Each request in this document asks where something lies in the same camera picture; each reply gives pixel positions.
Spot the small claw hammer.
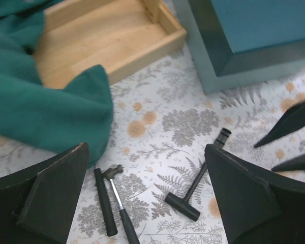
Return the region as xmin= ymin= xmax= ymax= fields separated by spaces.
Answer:
xmin=103 ymin=164 xmax=140 ymax=244

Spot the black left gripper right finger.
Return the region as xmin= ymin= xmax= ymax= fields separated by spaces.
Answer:
xmin=205 ymin=144 xmax=305 ymax=243

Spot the black rubber mallet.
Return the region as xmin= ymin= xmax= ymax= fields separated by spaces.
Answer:
xmin=165 ymin=128 xmax=231 ymax=221

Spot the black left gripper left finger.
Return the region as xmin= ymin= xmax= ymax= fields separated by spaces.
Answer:
xmin=0 ymin=143 xmax=89 ymax=243

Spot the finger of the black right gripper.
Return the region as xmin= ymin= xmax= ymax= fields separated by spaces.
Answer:
xmin=271 ymin=154 xmax=305 ymax=172
xmin=254 ymin=100 xmax=305 ymax=148

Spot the teal box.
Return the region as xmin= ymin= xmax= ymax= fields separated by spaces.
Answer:
xmin=174 ymin=0 xmax=305 ymax=94

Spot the dark green garment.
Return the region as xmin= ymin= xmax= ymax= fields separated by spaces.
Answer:
xmin=0 ymin=1 xmax=113 ymax=167

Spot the black handle tool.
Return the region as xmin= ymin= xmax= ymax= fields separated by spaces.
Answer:
xmin=94 ymin=168 xmax=118 ymax=237

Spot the wooden rack base tray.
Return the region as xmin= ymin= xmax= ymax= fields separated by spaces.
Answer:
xmin=0 ymin=1 xmax=187 ymax=147

